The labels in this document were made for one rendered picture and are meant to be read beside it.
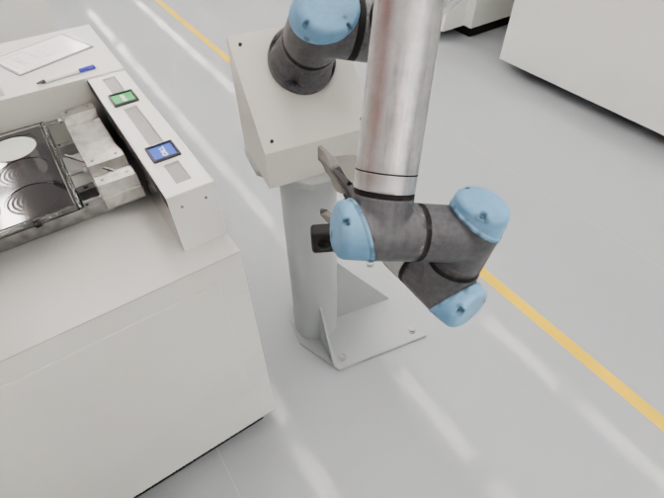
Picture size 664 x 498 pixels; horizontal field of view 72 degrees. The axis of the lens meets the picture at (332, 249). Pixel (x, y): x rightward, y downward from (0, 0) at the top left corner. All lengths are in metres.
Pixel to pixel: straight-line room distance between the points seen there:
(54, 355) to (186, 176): 0.40
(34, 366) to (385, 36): 0.79
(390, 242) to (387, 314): 1.28
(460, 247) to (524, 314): 1.40
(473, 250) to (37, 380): 0.79
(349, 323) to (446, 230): 1.25
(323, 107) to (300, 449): 1.05
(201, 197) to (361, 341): 1.02
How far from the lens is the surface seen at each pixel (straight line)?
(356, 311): 1.81
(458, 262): 0.61
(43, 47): 1.56
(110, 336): 0.96
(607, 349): 2.00
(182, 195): 0.88
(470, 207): 0.57
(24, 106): 1.35
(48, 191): 1.10
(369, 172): 0.53
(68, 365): 0.99
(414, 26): 0.53
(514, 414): 1.73
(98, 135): 1.27
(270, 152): 1.02
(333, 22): 0.89
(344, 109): 1.09
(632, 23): 3.11
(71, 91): 1.35
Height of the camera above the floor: 1.49
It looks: 47 degrees down
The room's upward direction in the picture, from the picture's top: 1 degrees counter-clockwise
